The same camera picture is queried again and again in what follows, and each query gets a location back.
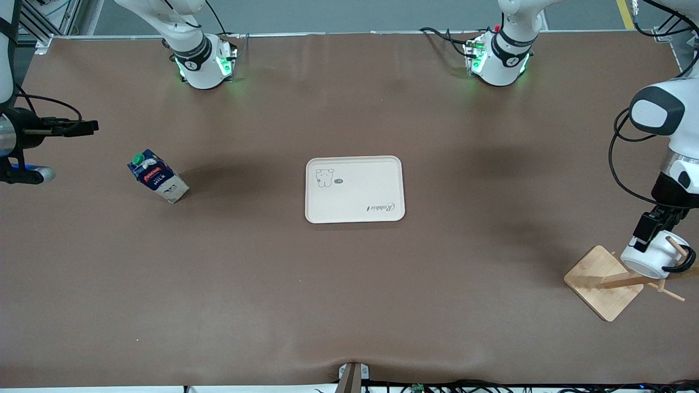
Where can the brown table cover mat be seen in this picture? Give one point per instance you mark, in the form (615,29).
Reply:
(349,300)

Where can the aluminium frame profile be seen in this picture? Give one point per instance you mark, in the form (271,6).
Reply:
(49,22)
(680,38)

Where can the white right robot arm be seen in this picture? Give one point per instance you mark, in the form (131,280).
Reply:
(196,65)

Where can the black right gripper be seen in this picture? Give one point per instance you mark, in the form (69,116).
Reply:
(31,134)

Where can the blue milk carton green cap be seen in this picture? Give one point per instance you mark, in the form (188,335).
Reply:
(161,180)

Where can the white rectangular rabbit tray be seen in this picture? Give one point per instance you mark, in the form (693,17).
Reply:
(355,191)

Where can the wooden mug tree stand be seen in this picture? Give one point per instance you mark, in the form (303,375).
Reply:
(603,289)

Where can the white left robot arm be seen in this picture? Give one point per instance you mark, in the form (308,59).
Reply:
(508,60)

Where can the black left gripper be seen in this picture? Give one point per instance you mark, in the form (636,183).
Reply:
(669,197)

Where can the white smiley face mug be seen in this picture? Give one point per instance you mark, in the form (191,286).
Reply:
(647,259)

